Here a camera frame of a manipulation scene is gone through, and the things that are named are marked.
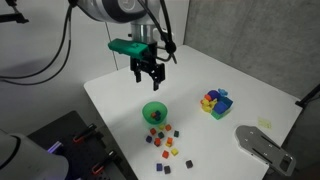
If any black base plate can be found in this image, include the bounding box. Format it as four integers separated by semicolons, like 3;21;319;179
27;110;138;180

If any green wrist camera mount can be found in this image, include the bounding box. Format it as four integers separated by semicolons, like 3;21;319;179
107;37;150;61

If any yellow toy piece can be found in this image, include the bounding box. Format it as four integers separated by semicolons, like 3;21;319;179
199;98;218;114

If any red and black clamp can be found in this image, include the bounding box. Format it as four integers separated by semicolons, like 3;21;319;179
72;123;98;145
91;150;118;175

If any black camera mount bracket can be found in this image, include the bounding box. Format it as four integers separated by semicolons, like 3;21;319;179
0;0;30;25

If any black hanging cable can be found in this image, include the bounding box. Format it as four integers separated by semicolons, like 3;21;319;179
0;4;73;81
0;4;74;87

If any black tripod leg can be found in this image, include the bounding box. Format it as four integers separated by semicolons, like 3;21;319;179
294;83;320;108

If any green toy block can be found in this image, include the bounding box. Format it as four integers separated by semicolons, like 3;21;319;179
210;107;232;121

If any light blue toy piece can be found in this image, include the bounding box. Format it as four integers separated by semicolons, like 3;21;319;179
217;87;230;97

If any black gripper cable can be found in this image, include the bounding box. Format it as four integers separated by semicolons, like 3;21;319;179
137;0;178;65

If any large blue toy cube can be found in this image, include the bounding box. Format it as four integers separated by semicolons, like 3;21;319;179
213;100;230;116

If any grey metal mounting plate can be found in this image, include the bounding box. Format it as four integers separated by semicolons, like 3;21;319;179
234;124;297;177

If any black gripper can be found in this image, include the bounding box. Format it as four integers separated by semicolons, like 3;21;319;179
129;42;166;92

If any purple round toy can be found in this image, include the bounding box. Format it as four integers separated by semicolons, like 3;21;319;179
207;89;221;101

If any large teal toy cube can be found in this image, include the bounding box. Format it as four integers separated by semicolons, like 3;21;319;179
219;95;234;110

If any green plastic bowl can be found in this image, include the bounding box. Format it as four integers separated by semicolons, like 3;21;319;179
141;100;169;126

